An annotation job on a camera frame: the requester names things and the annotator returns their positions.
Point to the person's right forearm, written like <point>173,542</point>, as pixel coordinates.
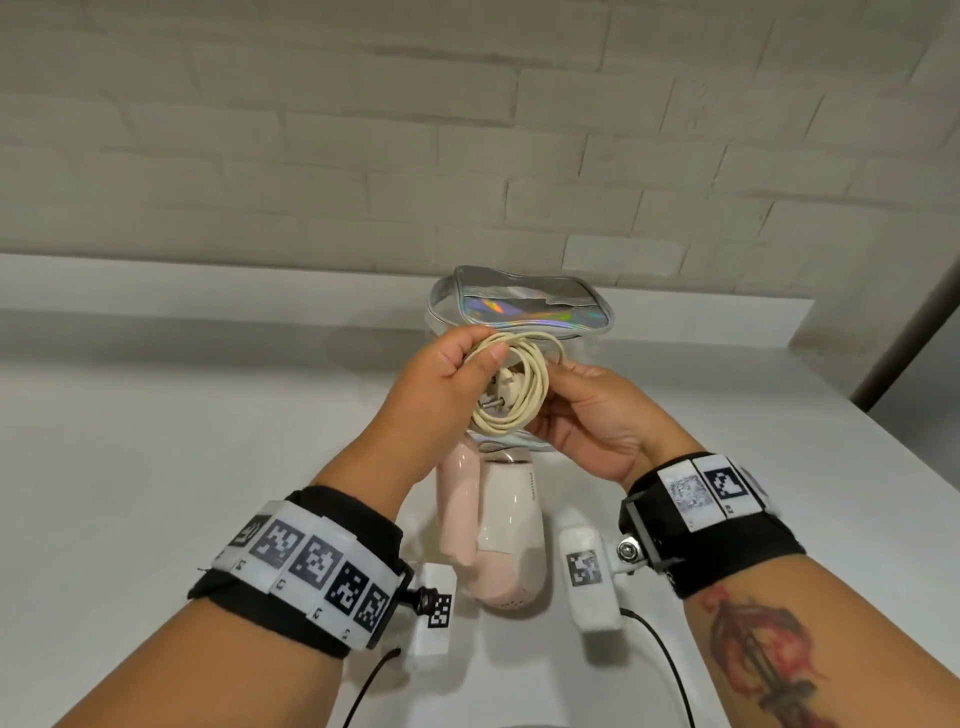
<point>847,645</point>

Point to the black wristband with marker tiles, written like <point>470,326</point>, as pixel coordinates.
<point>315,562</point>
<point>712,525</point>

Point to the beige pipe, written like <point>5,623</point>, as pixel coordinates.
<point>911,337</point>

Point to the person's right thumb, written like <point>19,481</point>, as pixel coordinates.
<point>577,370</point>

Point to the person's left hand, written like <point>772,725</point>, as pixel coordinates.
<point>427,405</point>

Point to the person's left forearm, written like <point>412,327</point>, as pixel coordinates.
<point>225,675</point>

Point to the person's left thumb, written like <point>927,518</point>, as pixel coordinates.
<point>487,364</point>

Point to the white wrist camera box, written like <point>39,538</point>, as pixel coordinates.
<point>435,607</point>
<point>589,577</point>

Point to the pink and white hair dryer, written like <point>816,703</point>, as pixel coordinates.
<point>506,525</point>

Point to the holographic silver pouch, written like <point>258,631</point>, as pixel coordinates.
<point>525,304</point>

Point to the person's right hand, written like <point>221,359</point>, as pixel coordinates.
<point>607,427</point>

